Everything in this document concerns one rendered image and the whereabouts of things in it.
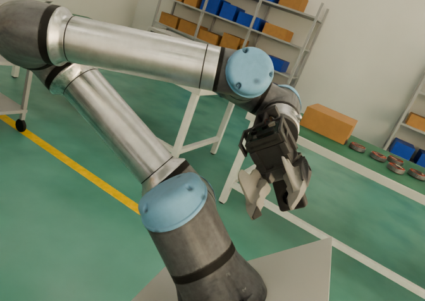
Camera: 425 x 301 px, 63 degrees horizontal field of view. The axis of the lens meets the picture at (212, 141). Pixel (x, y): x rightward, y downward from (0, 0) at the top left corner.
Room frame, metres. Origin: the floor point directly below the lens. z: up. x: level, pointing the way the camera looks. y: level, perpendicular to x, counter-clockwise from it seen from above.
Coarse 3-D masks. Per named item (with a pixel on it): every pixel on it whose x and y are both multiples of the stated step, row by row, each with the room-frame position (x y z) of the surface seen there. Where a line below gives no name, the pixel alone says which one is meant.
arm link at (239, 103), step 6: (270, 84) 0.69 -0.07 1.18; (222, 96) 0.69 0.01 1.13; (228, 96) 0.65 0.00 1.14; (258, 96) 0.67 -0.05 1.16; (264, 96) 0.67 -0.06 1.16; (234, 102) 0.68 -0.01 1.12; (240, 102) 0.67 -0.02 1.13; (246, 102) 0.67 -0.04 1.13; (252, 102) 0.67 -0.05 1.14; (258, 102) 0.67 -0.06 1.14; (246, 108) 0.68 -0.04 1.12; (252, 108) 0.68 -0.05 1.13; (258, 108) 0.67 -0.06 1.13
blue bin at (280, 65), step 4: (272, 56) 6.18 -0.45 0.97; (272, 60) 6.12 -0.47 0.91; (276, 60) 6.09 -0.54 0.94; (280, 60) 6.07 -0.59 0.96; (284, 60) 6.42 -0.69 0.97; (276, 64) 6.08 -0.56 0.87; (280, 64) 6.06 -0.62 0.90; (284, 64) 6.14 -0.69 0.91; (288, 64) 6.42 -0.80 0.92; (276, 68) 6.07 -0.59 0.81; (280, 68) 6.05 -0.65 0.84; (284, 68) 6.23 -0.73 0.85
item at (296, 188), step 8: (288, 160) 0.48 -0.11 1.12; (288, 168) 0.44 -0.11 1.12; (296, 168) 0.48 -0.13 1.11; (288, 176) 0.43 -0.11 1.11; (296, 176) 0.46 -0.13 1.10; (288, 184) 0.45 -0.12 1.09; (296, 184) 0.43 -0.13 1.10; (304, 184) 0.45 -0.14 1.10; (288, 192) 0.43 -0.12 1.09; (296, 192) 0.43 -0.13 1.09; (304, 192) 0.44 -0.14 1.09; (288, 200) 0.41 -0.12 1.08; (296, 200) 0.41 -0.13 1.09; (288, 208) 0.40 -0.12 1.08
